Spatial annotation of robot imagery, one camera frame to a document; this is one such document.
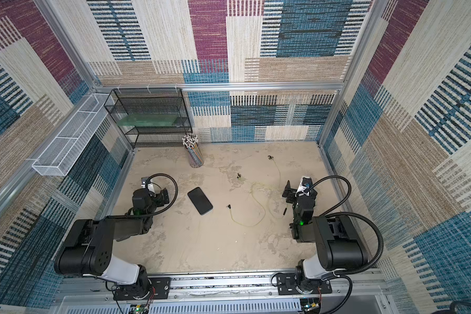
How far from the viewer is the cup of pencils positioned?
98 centimetres

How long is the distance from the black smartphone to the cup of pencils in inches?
5.9

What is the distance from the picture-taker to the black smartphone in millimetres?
958
